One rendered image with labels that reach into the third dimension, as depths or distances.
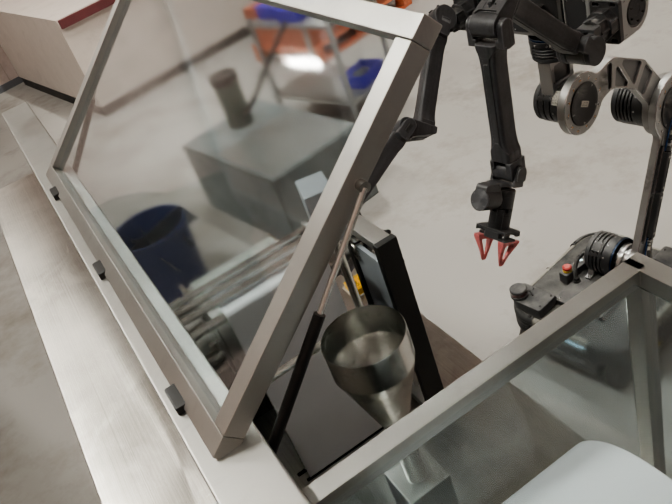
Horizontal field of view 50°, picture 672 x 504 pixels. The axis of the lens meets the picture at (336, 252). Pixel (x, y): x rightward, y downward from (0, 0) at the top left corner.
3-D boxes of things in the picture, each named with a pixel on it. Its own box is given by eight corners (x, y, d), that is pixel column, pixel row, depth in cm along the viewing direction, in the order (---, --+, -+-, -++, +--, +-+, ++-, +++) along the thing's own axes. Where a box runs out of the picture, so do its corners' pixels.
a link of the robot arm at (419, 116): (422, 152, 225) (439, 144, 216) (383, 140, 220) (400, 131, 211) (441, 22, 234) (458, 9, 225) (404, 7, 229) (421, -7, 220)
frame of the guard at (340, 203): (481, 43, 79) (435, 13, 74) (270, 472, 88) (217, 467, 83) (162, -35, 167) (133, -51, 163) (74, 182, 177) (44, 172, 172)
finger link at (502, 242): (499, 270, 190) (505, 235, 187) (478, 262, 195) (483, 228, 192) (515, 267, 194) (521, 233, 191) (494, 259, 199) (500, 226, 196)
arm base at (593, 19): (624, 42, 197) (621, -1, 190) (607, 55, 194) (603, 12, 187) (596, 39, 203) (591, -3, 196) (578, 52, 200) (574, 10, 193)
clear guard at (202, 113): (411, 38, 79) (408, 36, 79) (225, 429, 87) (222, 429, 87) (140, -34, 161) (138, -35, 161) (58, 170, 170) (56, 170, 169)
